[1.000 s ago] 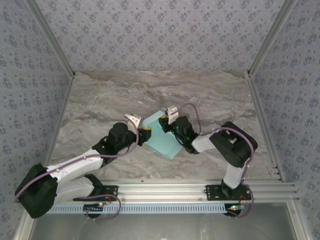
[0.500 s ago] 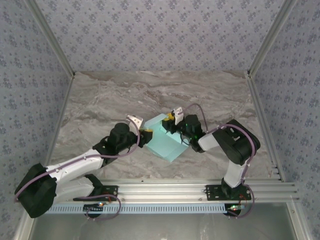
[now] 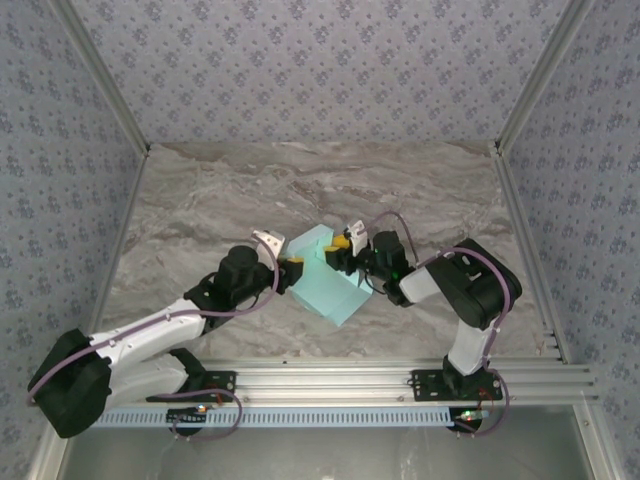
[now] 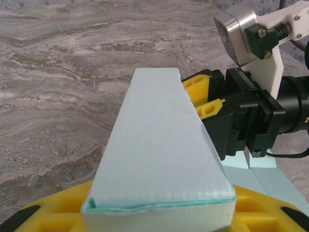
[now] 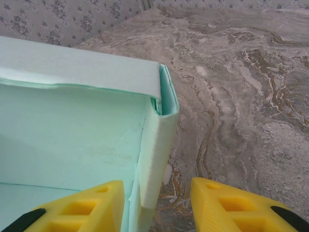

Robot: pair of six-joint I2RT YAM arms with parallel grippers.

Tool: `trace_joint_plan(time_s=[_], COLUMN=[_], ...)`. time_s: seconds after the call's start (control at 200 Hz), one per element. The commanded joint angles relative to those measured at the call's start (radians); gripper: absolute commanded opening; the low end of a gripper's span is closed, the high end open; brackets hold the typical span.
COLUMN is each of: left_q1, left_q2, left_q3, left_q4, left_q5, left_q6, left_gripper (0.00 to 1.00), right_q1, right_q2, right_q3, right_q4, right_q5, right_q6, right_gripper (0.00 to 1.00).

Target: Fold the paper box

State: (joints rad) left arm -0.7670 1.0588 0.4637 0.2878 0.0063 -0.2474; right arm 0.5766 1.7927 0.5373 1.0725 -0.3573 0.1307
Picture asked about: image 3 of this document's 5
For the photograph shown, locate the aluminium mounting rail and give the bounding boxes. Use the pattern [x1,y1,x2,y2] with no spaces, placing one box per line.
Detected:
[107,355,600,407]

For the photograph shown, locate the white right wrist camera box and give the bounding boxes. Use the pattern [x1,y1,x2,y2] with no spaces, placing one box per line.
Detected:
[346,218,372,255]

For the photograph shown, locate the aluminium side rail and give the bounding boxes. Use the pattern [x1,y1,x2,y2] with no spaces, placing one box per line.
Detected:
[491,144,572,365]
[77,147,151,369]

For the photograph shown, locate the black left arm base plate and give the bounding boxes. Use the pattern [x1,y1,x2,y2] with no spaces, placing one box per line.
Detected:
[144,370,237,404]

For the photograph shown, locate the aluminium frame post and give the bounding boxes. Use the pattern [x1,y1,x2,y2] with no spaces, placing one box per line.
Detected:
[47,0,152,154]
[492,0,599,154]

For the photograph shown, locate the light blue paper box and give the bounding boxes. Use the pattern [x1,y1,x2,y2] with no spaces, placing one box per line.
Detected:
[287,224,374,329]

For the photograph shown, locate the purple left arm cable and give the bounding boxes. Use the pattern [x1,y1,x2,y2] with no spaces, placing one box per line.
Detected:
[27,239,281,442]

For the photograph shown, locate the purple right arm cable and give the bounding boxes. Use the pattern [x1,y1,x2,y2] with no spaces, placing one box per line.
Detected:
[367,210,521,440]

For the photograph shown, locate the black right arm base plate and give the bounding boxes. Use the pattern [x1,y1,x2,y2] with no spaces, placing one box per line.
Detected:
[410,368,504,403]

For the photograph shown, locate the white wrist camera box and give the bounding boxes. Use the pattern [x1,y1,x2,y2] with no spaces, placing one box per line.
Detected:
[346,218,372,255]
[249,228,285,257]

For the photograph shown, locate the light blue slotted cable duct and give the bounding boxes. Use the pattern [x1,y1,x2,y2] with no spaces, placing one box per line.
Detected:
[93,405,494,429]

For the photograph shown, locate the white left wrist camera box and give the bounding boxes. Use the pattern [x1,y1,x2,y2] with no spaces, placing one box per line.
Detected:
[249,228,285,257]

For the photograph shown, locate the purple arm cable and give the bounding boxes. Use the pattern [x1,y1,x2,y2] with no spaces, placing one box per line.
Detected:
[27,239,281,442]
[367,210,521,440]

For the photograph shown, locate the grey metal panel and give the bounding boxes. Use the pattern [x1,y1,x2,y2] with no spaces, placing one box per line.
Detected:
[29,403,629,480]

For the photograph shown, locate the black usb adapter board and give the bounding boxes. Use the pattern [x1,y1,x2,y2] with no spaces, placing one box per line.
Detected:
[167,405,209,427]
[452,407,490,432]

